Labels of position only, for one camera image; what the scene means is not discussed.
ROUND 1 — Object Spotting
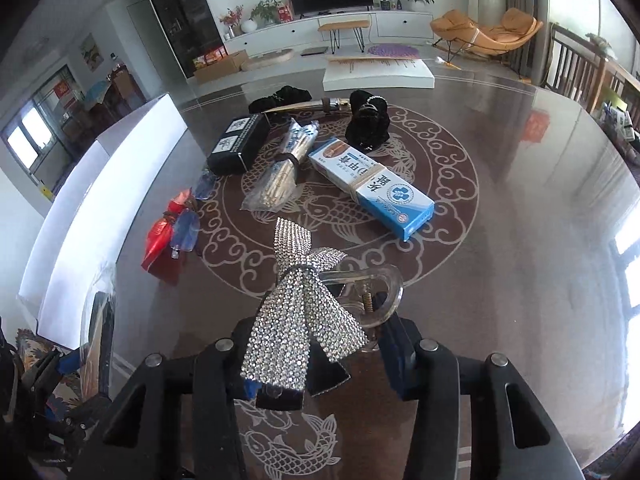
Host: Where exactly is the white television cabinet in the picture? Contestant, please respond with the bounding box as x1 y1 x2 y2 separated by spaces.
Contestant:
223 7 436 58

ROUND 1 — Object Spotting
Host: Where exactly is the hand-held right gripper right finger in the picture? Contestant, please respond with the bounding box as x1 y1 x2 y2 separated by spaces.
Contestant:
377 306 586 480

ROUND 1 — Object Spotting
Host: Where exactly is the cluttered side shelf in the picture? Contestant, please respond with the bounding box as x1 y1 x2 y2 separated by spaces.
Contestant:
597 100 640 163

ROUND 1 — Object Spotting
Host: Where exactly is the black box with white labels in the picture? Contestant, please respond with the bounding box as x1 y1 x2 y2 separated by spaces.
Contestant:
206 113 271 176

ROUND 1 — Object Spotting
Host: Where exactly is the white flat box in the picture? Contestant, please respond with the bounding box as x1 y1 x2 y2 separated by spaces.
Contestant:
322 59 435 92

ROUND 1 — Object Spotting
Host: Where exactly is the blue and white carton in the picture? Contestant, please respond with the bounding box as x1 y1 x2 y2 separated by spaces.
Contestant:
307 136 436 242

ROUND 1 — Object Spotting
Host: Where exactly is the purple round mat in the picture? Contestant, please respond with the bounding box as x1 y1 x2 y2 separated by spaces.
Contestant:
367 43 419 59

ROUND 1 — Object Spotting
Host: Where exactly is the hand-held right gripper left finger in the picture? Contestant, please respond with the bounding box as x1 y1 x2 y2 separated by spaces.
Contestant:
70 317 262 480

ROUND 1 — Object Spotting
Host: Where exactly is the blue translucent plastic piece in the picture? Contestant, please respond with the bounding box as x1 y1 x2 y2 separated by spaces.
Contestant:
170 209 201 261
192 170 219 202

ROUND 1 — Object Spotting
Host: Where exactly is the dark glass display cabinet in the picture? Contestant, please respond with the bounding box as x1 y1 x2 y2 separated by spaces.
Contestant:
137 0 226 78

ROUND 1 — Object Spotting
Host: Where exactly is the black cloth with chain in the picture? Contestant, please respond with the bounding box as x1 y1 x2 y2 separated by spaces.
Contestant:
248 86 313 115

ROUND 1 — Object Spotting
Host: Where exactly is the rhinestone bow hair clip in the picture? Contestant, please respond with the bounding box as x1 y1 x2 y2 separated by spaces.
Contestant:
243 217 405 411

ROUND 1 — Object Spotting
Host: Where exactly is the bag of wooden chopsticks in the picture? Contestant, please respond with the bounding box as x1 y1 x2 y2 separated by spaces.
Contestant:
241 117 321 213

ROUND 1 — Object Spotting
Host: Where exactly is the black cloth with pearl band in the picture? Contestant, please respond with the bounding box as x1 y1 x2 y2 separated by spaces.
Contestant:
346 89 392 151

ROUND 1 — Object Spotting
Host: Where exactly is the red foil packet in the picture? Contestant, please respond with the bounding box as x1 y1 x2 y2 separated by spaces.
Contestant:
141 189 193 278

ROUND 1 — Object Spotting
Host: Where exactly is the gold flat packet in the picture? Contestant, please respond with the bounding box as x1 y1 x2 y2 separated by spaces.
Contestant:
262 97 351 114

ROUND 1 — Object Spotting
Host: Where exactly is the grey curtain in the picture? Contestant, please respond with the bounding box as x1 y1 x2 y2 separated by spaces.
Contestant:
502 0 537 71

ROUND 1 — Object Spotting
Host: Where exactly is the beige oval tray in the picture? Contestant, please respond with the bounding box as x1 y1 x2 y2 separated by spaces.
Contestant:
240 47 296 74

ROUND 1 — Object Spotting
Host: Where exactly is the wooden stool with metal legs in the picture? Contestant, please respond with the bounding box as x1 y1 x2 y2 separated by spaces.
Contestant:
317 19 372 55

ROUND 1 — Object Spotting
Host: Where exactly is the dark wooden chair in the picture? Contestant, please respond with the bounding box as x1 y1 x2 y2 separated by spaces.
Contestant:
542 22 640 116

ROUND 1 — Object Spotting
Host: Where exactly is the long beige flat box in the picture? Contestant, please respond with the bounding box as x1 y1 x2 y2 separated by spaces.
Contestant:
327 54 417 68

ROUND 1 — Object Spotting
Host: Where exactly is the framed wall picture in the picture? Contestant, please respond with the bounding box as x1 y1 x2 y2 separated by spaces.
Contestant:
80 34 105 71

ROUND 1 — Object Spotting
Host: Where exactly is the red flower arrangement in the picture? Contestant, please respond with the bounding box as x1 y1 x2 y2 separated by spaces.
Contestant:
220 7 243 38

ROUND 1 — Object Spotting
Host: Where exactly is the patterned cloth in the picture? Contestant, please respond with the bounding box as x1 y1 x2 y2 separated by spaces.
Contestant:
15 327 62 361

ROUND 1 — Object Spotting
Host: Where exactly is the bushy potted green plant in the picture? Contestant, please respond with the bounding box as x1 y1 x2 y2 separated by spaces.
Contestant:
250 0 281 27

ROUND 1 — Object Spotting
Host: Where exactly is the cardboard box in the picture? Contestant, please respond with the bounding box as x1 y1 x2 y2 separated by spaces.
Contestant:
192 49 251 83

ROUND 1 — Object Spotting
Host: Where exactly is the orange lounge chair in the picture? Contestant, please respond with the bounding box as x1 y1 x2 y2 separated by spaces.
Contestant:
430 7 544 58

